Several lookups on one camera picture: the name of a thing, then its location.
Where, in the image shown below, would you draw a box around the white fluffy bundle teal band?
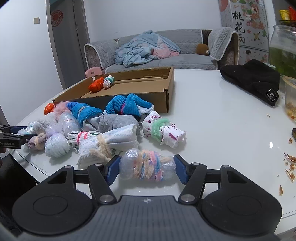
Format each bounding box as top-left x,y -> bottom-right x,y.
18,121 -> 46,135

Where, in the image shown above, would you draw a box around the white towel bundle beige tie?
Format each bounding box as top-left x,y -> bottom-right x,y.
77,123 -> 138,170

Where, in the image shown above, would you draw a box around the lilac knit sock bundle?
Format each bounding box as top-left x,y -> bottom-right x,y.
28,133 -> 47,151

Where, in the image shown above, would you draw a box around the plastic bundle with pastel scrunchie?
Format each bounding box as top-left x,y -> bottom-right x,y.
119,149 -> 176,182

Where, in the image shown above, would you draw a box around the white striped sock bundle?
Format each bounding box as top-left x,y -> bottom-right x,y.
66,131 -> 99,152

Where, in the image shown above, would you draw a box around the white mesh bundle lilac scrunchie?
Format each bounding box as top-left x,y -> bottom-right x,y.
45,124 -> 70,158

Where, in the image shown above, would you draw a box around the orange plastic bundle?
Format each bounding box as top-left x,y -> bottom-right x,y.
88,77 -> 104,93
44,103 -> 55,115

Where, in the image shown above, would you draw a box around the grey sock bundle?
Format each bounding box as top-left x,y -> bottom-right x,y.
98,113 -> 140,136

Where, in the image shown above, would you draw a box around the white pink-print bundle green scrunchie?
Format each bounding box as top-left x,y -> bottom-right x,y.
142,111 -> 186,149

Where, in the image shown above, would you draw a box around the blue sock bundle beige stripes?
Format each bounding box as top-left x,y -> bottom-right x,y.
67,101 -> 103,131

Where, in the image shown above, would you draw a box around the clear bubble wrap bundle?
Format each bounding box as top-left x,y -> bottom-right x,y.
58,111 -> 80,137

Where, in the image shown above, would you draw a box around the blue sock bundle dark band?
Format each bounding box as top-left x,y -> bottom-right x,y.
103,93 -> 154,122

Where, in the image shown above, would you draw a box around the white fluffy sock bundle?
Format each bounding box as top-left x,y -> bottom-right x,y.
35,113 -> 57,129

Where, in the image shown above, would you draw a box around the white green sock bundle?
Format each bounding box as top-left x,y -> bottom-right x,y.
103,75 -> 114,89

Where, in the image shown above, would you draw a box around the brown cardboard box tray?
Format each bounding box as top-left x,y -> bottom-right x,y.
53,67 -> 174,113

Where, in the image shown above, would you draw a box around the pink plastic stool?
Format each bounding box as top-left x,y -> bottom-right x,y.
85,67 -> 102,78

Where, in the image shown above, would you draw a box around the black knit hat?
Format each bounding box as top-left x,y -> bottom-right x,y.
220,59 -> 280,106

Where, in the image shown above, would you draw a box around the grey sofa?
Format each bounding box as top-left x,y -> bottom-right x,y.
84,27 -> 239,74

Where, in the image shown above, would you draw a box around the pink clothing on sofa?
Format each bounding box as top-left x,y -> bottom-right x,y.
152,45 -> 179,59

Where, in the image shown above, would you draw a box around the brown plush toy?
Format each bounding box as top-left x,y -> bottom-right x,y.
196,44 -> 210,56

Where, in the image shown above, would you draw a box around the plastic snack container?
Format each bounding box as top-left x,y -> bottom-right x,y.
282,76 -> 296,121

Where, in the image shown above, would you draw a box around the light blue blanket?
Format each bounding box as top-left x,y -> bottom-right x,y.
114,30 -> 181,68

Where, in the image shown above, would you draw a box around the grey door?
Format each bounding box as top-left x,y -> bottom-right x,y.
46,0 -> 89,89

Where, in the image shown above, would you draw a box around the glass fish tank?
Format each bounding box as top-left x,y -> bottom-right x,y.
269,25 -> 296,78

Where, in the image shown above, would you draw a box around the decorated grey refrigerator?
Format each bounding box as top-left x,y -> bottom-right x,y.
218,0 -> 269,65

